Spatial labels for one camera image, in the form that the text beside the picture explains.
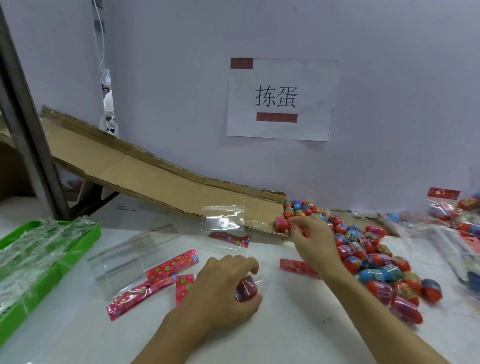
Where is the packed bag of toy eggs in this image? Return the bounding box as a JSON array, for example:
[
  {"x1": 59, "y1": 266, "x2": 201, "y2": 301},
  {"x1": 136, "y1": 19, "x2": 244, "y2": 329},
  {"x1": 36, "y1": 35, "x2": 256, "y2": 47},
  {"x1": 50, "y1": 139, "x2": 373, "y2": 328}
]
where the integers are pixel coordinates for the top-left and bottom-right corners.
[
  {"x1": 426, "y1": 187, "x2": 480, "y2": 235},
  {"x1": 429, "y1": 225, "x2": 480, "y2": 294},
  {"x1": 378, "y1": 209, "x2": 415, "y2": 238}
]

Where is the person's right hand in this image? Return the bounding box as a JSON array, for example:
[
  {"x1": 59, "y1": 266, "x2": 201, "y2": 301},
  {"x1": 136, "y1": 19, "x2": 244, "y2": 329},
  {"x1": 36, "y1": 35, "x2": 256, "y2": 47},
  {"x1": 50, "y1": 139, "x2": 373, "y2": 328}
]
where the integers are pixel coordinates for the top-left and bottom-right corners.
[{"x1": 290, "y1": 215, "x2": 348, "y2": 279}]

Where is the person's left forearm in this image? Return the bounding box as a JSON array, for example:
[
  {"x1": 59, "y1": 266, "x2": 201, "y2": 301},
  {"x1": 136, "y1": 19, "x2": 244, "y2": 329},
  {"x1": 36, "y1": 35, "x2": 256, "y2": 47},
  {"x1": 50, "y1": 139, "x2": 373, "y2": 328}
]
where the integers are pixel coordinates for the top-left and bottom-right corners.
[{"x1": 131, "y1": 310, "x2": 214, "y2": 364}]

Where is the grey metal post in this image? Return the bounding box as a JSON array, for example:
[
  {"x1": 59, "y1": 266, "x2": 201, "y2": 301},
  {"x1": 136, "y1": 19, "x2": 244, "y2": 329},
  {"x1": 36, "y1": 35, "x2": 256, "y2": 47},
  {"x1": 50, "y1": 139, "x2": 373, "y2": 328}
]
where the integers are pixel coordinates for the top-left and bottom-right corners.
[{"x1": 0, "y1": 0, "x2": 73, "y2": 222}]

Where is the pile of clear plastic bags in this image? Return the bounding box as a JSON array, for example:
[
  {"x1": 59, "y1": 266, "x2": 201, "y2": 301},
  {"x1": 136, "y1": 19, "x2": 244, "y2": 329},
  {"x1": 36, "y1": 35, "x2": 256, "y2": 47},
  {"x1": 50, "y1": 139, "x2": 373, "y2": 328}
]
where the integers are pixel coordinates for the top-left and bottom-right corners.
[{"x1": 0, "y1": 218, "x2": 97, "y2": 313}]

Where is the pile of colourful toy eggs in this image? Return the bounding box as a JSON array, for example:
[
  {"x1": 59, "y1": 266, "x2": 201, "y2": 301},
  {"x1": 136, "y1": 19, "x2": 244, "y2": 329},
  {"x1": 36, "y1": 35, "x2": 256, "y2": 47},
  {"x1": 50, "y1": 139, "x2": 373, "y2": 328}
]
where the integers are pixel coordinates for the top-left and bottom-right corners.
[{"x1": 274, "y1": 199, "x2": 443, "y2": 325}]

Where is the brown cardboard box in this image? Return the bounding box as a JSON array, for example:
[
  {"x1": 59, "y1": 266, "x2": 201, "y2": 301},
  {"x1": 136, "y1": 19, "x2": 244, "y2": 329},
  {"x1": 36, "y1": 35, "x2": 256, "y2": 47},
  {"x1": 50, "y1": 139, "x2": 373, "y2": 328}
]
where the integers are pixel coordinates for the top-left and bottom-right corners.
[{"x1": 0, "y1": 142, "x2": 38, "y2": 200}]

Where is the white cable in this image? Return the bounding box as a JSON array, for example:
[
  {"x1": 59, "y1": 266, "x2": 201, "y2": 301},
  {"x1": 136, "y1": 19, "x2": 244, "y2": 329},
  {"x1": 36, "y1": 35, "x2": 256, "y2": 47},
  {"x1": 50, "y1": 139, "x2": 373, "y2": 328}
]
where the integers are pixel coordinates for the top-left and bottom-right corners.
[{"x1": 91, "y1": 0, "x2": 112, "y2": 88}]

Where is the white paper sign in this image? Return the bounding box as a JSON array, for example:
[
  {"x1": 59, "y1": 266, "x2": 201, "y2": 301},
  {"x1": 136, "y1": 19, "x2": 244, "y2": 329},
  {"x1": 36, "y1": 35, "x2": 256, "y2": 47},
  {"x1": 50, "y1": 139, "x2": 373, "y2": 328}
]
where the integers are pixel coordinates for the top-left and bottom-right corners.
[{"x1": 226, "y1": 57, "x2": 341, "y2": 142}]

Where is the green plastic tray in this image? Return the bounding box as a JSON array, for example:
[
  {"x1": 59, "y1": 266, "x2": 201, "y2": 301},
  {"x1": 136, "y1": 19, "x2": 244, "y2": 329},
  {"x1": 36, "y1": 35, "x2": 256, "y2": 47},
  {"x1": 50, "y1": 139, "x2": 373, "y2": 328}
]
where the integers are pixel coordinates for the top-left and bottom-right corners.
[{"x1": 0, "y1": 220, "x2": 102, "y2": 340}]

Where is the person's left hand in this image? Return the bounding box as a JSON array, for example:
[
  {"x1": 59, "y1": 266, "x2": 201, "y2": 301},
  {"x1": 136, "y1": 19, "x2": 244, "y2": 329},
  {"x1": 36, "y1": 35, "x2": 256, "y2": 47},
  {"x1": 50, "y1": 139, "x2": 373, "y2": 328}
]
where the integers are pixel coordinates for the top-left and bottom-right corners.
[{"x1": 179, "y1": 255, "x2": 264, "y2": 331}]

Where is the person's right forearm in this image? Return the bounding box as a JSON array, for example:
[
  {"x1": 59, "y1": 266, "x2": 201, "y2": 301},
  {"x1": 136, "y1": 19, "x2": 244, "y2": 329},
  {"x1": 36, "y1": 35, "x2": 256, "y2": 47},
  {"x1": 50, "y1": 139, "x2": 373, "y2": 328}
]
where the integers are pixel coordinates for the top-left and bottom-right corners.
[{"x1": 319, "y1": 259, "x2": 451, "y2": 364}]

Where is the brown cardboard ramp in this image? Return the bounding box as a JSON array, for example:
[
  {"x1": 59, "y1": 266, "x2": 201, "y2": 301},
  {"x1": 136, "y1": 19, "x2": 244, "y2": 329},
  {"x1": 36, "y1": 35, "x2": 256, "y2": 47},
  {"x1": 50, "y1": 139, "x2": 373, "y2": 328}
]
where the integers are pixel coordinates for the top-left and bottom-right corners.
[{"x1": 0, "y1": 106, "x2": 292, "y2": 238}]

